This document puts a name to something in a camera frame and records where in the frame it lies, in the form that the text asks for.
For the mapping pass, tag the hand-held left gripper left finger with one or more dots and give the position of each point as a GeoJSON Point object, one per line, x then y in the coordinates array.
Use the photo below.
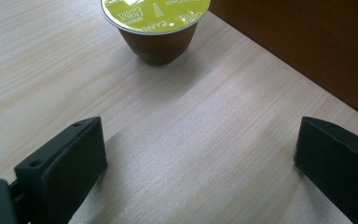
{"type": "Point", "coordinates": [65, 174]}

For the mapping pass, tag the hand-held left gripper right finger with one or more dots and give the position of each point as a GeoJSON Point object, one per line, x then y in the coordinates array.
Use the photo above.
{"type": "Point", "coordinates": [338, 168]}

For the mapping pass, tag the green lid brown coffee capsule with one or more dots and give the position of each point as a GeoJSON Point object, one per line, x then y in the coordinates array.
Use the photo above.
{"type": "Point", "coordinates": [155, 28]}

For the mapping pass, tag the wooden box with glass lid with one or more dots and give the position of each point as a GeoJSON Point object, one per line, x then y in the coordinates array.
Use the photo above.
{"type": "Point", "coordinates": [307, 46]}

